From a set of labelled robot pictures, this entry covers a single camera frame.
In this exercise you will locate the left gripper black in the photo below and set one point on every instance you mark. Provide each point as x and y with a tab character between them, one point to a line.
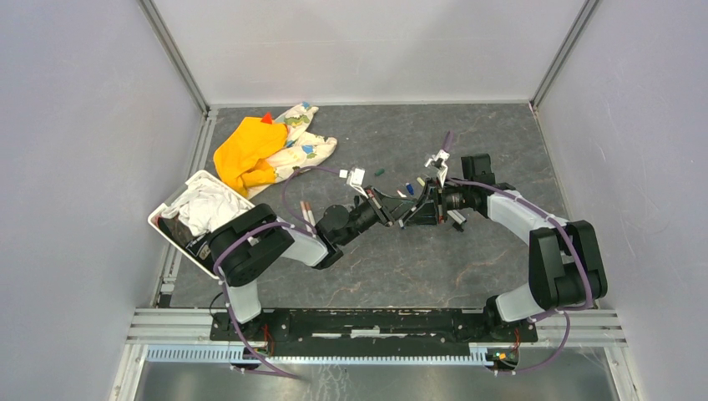
383	205

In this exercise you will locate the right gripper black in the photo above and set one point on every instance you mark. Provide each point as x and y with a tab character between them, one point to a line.
429	215

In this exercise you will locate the white pen yellow tip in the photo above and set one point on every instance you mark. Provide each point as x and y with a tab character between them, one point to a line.
401	194

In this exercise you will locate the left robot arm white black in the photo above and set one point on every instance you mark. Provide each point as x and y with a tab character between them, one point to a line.
245	247

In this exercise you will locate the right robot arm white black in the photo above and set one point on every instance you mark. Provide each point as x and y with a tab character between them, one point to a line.
565	267

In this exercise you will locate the cream patterned cloth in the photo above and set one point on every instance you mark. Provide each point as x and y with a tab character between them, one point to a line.
302	148

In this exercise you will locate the yellow orange cloth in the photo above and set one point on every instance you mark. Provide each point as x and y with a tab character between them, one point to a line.
241	161

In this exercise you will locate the white cloth in basket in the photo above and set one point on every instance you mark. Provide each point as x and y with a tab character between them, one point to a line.
206	205

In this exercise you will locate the black garment in basket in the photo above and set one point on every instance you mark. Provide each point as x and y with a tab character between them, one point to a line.
195	246

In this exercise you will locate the white laundry basket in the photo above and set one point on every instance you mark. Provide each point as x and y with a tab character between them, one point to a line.
207	266

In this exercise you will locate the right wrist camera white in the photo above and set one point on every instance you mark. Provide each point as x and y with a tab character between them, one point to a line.
438	162

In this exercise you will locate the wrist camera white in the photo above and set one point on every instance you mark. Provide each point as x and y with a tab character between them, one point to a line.
355	178
438	162

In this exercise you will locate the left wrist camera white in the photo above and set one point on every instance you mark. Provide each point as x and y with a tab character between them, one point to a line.
355	178

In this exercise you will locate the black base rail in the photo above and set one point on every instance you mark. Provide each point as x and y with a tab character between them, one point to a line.
366	332

